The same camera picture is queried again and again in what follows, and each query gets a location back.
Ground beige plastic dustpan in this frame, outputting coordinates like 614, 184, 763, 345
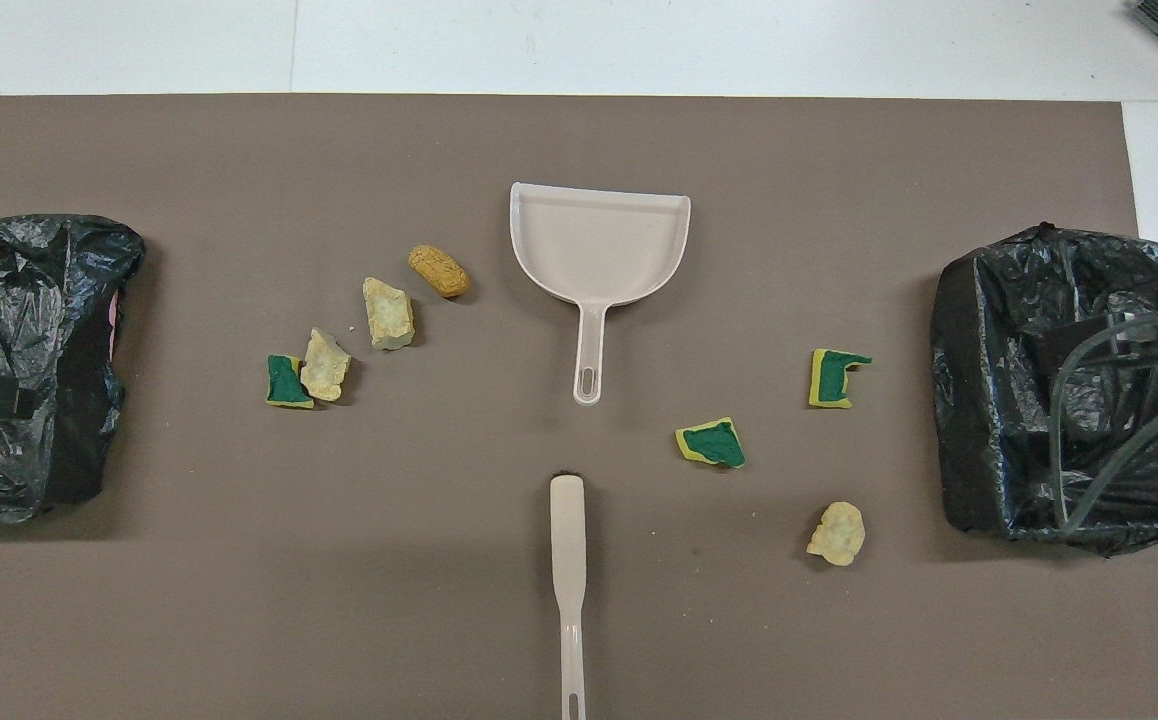
510, 182, 692, 406

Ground green and yellow sponge piece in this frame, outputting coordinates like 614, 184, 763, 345
676, 417, 746, 469
266, 354, 315, 409

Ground beige hand brush black bristles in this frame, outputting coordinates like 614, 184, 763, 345
550, 470, 588, 720

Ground orange-brown sponge chunk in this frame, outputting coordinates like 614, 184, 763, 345
407, 245, 472, 299

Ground pale yellow foam chunk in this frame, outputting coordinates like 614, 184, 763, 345
300, 328, 352, 403
362, 277, 416, 351

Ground notched green yellow sponge piece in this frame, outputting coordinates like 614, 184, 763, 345
809, 348, 873, 409

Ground small rounded yellow foam chunk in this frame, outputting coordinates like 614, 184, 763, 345
806, 502, 866, 567

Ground large brown table mat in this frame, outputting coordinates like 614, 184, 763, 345
0, 94, 1158, 720

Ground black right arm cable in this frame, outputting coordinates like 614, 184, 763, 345
1049, 315, 1158, 531

